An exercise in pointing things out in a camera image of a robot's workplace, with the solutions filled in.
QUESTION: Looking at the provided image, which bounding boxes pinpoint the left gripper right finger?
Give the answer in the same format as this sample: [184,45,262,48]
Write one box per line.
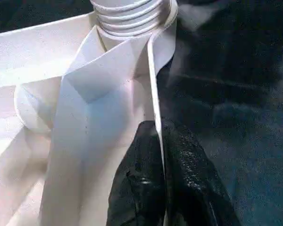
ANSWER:
[160,119,241,226]

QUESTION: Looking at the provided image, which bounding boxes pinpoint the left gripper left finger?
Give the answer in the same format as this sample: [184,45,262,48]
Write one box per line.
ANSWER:
[107,120,166,226]

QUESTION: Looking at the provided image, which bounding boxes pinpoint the white plastic table top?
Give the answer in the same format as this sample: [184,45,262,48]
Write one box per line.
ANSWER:
[0,0,179,226]

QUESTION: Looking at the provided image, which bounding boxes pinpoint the white plastic table leg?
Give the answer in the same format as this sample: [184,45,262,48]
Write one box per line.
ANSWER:
[91,0,170,37]

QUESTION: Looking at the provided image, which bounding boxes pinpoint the black table mat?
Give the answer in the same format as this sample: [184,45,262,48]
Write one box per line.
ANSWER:
[0,0,283,226]

